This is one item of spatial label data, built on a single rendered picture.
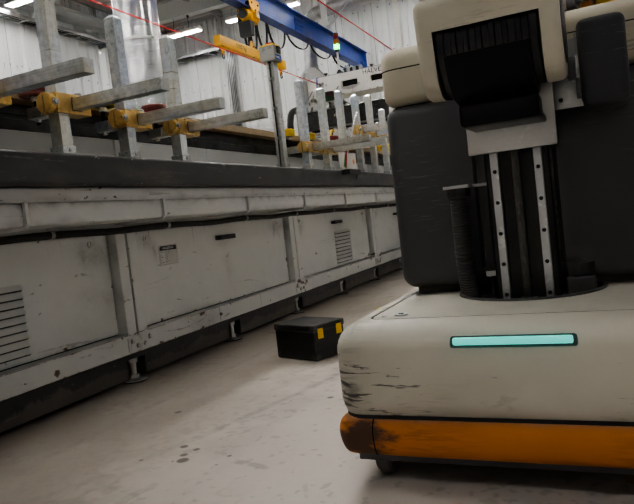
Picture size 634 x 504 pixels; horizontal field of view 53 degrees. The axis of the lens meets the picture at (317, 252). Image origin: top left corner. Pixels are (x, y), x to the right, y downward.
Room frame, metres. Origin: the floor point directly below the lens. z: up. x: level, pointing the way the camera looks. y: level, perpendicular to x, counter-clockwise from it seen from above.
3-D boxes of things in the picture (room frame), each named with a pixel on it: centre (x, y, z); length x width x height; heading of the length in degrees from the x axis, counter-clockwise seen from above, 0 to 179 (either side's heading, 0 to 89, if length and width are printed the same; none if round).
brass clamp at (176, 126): (2.10, 0.39, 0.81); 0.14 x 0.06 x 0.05; 156
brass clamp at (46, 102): (1.64, 0.60, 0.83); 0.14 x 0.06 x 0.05; 156
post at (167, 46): (2.08, 0.40, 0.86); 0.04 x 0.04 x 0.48; 66
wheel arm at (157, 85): (1.62, 0.51, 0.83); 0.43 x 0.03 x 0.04; 66
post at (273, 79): (2.75, 0.10, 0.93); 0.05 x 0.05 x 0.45; 66
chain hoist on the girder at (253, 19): (8.25, 0.52, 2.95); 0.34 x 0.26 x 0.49; 156
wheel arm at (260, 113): (2.08, 0.31, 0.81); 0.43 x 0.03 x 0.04; 66
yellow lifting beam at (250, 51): (8.25, 0.52, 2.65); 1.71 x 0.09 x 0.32; 156
